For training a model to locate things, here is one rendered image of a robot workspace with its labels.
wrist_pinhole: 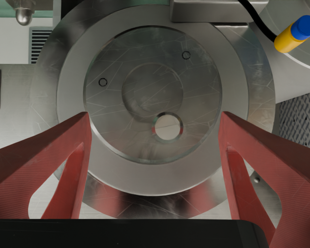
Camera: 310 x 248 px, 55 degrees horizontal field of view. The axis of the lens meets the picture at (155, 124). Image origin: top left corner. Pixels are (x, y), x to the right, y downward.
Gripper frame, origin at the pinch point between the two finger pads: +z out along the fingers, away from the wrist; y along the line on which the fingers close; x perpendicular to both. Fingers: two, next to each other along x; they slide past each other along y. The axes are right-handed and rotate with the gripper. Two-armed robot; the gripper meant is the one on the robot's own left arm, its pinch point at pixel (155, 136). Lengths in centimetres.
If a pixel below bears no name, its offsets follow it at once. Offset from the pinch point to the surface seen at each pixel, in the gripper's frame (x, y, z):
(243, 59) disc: -0.2, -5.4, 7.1
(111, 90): 0.2, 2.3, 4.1
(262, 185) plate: 30.3, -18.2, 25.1
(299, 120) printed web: 13.2, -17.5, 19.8
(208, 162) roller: 4.4, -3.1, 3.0
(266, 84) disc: 0.9, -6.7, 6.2
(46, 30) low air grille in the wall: 88, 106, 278
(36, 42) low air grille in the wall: 97, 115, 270
